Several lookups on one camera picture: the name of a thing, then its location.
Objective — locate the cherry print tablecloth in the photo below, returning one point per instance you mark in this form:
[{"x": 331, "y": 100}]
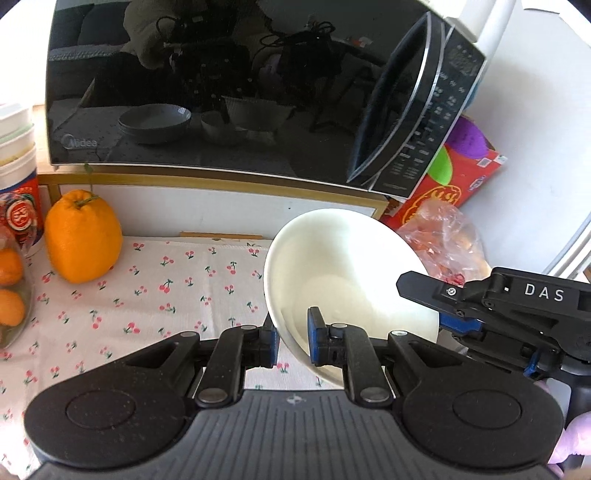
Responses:
[{"x": 161, "y": 300}]

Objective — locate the black microwave oven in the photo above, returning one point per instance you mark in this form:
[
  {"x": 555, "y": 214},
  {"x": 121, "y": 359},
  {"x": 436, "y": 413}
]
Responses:
[{"x": 231, "y": 83}]

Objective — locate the large orange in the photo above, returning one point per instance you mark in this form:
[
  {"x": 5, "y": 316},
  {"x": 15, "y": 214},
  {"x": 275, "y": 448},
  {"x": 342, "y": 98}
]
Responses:
[{"x": 83, "y": 235}]

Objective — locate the clear plastic snack bag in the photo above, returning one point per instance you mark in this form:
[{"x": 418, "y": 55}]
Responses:
[{"x": 443, "y": 240}]

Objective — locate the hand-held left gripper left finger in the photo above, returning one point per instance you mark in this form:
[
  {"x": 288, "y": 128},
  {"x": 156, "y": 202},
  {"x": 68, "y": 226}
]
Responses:
[{"x": 274, "y": 330}]

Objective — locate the large white bowl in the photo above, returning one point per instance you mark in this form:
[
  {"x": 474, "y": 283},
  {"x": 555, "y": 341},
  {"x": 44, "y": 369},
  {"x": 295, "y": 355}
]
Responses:
[{"x": 351, "y": 258}]

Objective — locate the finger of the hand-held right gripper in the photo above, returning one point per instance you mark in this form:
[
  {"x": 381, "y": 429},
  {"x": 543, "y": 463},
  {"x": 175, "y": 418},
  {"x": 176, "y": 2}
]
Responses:
[
  {"x": 438, "y": 288},
  {"x": 459, "y": 324}
]

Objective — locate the white cup with red label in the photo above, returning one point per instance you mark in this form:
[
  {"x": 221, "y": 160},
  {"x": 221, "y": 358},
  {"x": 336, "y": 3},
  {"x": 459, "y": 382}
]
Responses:
[{"x": 21, "y": 207}]

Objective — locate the red cardboard box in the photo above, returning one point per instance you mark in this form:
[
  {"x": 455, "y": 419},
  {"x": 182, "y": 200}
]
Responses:
[{"x": 461, "y": 170}]

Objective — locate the white cylinder post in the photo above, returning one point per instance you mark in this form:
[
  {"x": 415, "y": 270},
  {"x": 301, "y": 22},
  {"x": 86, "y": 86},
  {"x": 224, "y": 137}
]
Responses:
[{"x": 494, "y": 23}]

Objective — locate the white lidded plastic tub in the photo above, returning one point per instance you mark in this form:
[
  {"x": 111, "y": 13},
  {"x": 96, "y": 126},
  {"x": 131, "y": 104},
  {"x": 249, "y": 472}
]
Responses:
[{"x": 16, "y": 134}]

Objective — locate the white stand with gold frame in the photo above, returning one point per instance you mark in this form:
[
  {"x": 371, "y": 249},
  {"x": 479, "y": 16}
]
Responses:
[{"x": 184, "y": 210}]

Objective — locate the clear glass jar with spout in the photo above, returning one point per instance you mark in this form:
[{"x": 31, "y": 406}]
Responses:
[{"x": 5, "y": 340}]

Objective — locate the person's right hand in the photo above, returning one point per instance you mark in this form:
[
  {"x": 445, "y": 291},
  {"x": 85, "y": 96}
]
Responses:
[{"x": 579, "y": 431}]

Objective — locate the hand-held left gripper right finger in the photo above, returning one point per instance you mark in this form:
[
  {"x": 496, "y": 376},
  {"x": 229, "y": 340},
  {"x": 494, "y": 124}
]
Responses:
[{"x": 314, "y": 335}]

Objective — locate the pile of small oranges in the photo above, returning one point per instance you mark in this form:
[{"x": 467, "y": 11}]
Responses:
[{"x": 9, "y": 286}]

